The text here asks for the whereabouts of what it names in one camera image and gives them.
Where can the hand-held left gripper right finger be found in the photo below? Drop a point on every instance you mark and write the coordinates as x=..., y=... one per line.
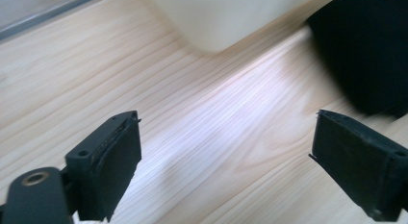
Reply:
x=356, y=163

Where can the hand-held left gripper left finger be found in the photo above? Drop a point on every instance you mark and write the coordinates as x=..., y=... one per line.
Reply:
x=109, y=160

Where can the black cloth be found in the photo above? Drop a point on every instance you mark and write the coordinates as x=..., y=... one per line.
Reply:
x=369, y=51

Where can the white divided storage box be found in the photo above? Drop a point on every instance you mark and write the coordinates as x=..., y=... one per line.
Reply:
x=224, y=19

